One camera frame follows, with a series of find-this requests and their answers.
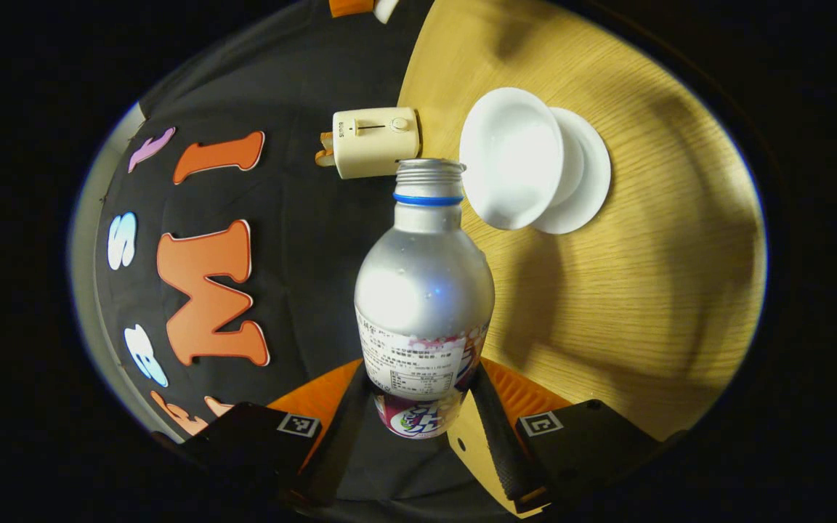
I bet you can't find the white saucer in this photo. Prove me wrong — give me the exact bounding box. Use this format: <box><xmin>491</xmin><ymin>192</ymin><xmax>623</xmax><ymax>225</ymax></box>
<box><xmin>533</xmin><ymin>107</ymin><xmax>612</xmax><ymax>235</ymax></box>

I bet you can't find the silver water bottle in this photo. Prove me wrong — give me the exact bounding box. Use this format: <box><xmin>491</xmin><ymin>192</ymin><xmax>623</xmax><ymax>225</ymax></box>
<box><xmin>354</xmin><ymin>158</ymin><xmax>496</xmax><ymax>439</ymax></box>

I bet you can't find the white toaster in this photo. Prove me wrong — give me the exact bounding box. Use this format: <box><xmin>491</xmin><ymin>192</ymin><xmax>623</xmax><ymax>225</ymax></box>
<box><xmin>331</xmin><ymin>108</ymin><xmax>421</xmax><ymax>179</ymax></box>

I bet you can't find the white teacup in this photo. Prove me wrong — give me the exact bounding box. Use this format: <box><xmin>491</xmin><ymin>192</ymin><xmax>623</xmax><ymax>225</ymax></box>
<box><xmin>459</xmin><ymin>87</ymin><xmax>565</xmax><ymax>231</ymax></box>

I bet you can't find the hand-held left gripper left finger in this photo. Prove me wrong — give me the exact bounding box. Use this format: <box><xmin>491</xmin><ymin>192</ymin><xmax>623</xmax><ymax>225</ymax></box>
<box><xmin>171</xmin><ymin>360</ymin><xmax>372</xmax><ymax>509</ymax></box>

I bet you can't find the black backdrop cloth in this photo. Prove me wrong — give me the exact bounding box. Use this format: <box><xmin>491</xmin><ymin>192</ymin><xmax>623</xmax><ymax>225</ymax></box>
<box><xmin>92</xmin><ymin>0</ymin><xmax>477</xmax><ymax>509</ymax></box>

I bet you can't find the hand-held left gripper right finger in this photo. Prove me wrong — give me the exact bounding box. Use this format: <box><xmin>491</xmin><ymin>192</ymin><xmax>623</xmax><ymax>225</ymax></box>
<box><xmin>462</xmin><ymin>360</ymin><xmax>670</xmax><ymax>518</ymax></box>

